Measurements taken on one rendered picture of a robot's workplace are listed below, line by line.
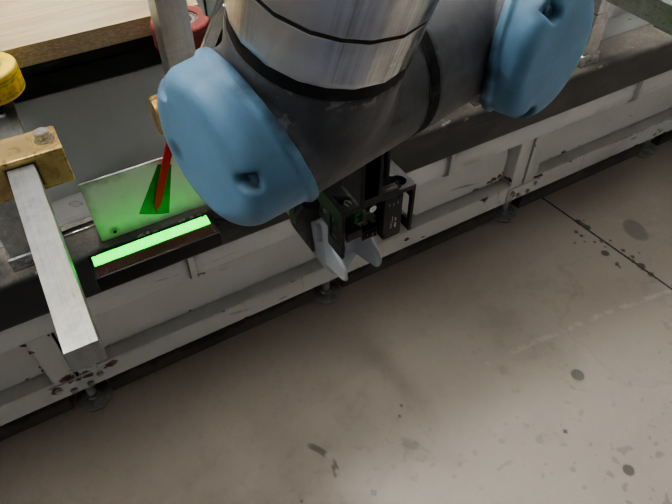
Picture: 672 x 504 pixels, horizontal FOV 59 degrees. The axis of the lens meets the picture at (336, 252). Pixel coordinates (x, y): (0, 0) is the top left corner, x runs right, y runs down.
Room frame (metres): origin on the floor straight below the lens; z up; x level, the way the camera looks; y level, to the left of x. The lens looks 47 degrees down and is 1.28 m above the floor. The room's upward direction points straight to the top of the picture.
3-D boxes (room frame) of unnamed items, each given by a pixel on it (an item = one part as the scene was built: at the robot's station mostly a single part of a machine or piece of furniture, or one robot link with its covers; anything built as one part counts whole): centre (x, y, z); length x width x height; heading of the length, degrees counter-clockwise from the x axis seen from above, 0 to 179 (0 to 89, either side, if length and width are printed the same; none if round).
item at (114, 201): (0.62, 0.20, 0.75); 0.26 x 0.01 x 0.10; 120
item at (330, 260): (0.38, 0.00, 0.86); 0.06 x 0.03 x 0.09; 30
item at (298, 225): (0.40, 0.02, 0.91); 0.05 x 0.02 x 0.09; 120
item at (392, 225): (0.38, -0.01, 0.97); 0.09 x 0.08 x 0.12; 30
